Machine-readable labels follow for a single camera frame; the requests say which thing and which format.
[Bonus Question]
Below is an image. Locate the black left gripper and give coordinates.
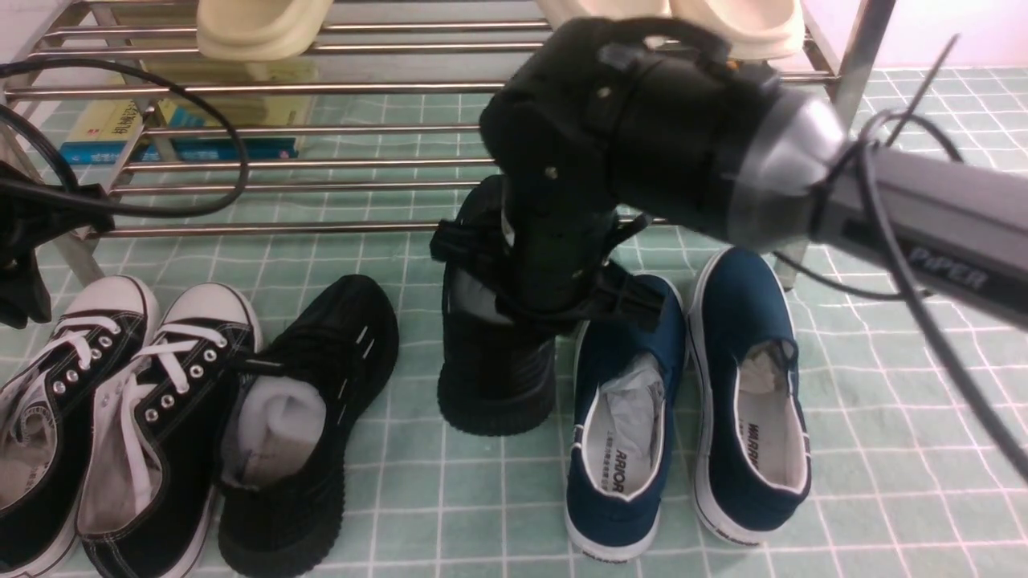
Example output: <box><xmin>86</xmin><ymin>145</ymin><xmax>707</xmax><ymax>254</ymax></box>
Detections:
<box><xmin>1</xmin><ymin>161</ymin><xmax>113</xmax><ymax>329</ymax></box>

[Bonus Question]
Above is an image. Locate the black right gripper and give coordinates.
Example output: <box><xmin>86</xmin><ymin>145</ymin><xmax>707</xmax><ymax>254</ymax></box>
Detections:
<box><xmin>479</xmin><ymin>19</ymin><xmax>785</xmax><ymax>312</ymax></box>

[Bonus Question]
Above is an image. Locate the black knit sneaker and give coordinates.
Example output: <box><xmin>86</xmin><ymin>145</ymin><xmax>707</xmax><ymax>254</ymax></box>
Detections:
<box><xmin>218</xmin><ymin>275</ymin><xmax>399</xmax><ymax>577</ymax></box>
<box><xmin>430</xmin><ymin>175</ymin><xmax>667</xmax><ymax>438</ymax></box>

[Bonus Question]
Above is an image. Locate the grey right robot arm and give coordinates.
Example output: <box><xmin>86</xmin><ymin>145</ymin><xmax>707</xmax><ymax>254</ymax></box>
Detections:
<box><xmin>451</xmin><ymin>16</ymin><xmax>1026</xmax><ymax>326</ymax></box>

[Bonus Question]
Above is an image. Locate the stainless steel shoe rack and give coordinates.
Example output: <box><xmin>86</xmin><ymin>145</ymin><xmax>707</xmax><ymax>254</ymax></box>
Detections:
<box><xmin>2</xmin><ymin>1</ymin><xmax>897</xmax><ymax>282</ymax></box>

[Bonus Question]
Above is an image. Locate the navy slip-on shoe left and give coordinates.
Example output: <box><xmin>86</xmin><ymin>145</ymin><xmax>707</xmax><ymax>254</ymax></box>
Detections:
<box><xmin>565</xmin><ymin>275</ymin><xmax>687</xmax><ymax>564</ymax></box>

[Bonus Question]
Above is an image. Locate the navy slip-on shoe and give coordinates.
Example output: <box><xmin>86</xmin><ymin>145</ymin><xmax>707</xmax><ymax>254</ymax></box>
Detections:
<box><xmin>565</xmin><ymin>275</ymin><xmax>687</xmax><ymax>564</ymax></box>
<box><xmin>687</xmin><ymin>246</ymin><xmax>812</xmax><ymax>547</ymax></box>

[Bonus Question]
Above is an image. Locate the navy slip-on shoe right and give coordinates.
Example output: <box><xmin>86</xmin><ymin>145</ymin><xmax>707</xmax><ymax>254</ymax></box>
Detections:
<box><xmin>687</xmin><ymin>246</ymin><xmax>812</xmax><ymax>547</ymax></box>

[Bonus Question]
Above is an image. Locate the cream slipper left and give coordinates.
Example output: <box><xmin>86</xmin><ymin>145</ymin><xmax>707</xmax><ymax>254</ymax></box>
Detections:
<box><xmin>535</xmin><ymin>0</ymin><xmax>673</xmax><ymax>30</ymax></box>

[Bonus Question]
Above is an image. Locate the cream slipper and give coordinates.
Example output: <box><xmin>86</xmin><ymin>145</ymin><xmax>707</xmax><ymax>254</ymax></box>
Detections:
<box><xmin>535</xmin><ymin>0</ymin><xmax>673</xmax><ymax>30</ymax></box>
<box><xmin>669</xmin><ymin>1</ymin><xmax>806</xmax><ymax>61</ymax></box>

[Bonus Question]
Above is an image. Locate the cream slipper right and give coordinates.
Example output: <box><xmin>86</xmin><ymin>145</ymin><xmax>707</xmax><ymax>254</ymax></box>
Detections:
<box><xmin>669</xmin><ymin>1</ymin><xmax>806</xmax><ymax>61</ymax></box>

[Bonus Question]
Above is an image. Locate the black canvas sneaker left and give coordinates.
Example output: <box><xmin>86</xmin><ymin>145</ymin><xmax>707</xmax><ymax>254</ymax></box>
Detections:
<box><xmin>1</xmin><ymin>275</ymin><xmax>159</xmax><ymax>577</ymax></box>

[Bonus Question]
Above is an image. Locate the black canvas sneaker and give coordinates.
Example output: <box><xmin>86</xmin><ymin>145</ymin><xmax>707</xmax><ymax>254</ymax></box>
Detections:
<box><xmin>1</xmin><ymin>275</ymin><xmax>159</xmax><ymax>577</ymax></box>
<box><xmin>76</xmin><ymin>283</ymin><xmax>262</xmax><ymax>577</ymax></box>

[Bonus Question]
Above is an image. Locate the blue and yellow book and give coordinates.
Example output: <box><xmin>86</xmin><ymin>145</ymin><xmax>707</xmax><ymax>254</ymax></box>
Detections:
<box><xmin>59</xmin><ymin>58</ymin><xmax>320</xmax><ymax>165</ymax></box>

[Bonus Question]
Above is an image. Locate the black canvas sneaker right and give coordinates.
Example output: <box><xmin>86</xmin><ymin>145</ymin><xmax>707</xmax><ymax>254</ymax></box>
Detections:
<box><xmin>76</xmin><ymin>283</ymin><xmax>262</xmax><ymax>577</ymax></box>

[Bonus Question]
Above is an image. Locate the yellow foam slipper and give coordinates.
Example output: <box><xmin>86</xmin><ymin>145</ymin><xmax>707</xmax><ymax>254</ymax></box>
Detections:
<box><xmin>196</xmin><ymin>0</ymin><xmax>333</xmax><ymax>63</ymax></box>

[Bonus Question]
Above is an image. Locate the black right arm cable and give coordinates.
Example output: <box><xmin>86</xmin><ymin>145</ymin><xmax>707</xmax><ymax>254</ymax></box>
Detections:
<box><xmin>771</xmin><ymin>32</ymin><xmax>1028</xmax><ymax>482</ymax></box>

